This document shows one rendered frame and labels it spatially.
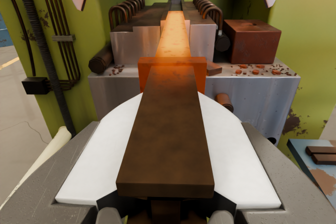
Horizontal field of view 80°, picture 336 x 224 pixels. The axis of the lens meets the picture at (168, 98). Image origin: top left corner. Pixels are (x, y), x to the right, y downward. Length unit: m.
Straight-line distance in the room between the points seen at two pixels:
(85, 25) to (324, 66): 0.64
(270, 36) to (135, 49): 0.26
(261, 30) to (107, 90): 0.31
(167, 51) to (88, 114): 0.56
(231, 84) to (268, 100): 0.08
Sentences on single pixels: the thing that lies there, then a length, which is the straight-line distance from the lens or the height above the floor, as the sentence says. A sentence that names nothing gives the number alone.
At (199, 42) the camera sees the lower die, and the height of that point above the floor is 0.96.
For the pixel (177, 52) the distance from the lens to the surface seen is 0.18.
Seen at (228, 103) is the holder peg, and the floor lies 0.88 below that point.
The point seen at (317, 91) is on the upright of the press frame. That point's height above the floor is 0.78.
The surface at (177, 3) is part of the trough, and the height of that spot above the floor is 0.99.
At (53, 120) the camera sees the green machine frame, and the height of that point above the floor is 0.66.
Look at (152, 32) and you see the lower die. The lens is 0.40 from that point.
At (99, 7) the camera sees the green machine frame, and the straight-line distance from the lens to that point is 0.57.
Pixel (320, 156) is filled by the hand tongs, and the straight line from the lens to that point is 0.53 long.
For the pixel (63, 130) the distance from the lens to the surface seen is 0.75.
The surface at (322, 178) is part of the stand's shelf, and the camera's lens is 0.51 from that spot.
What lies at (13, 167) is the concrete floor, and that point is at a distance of 1.75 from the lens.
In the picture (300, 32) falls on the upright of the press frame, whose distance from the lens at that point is 0.62.
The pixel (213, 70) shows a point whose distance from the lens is 0.37.
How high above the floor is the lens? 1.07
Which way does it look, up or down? 31 degrees down
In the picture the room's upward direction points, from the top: 1 degrees counter-clockwise
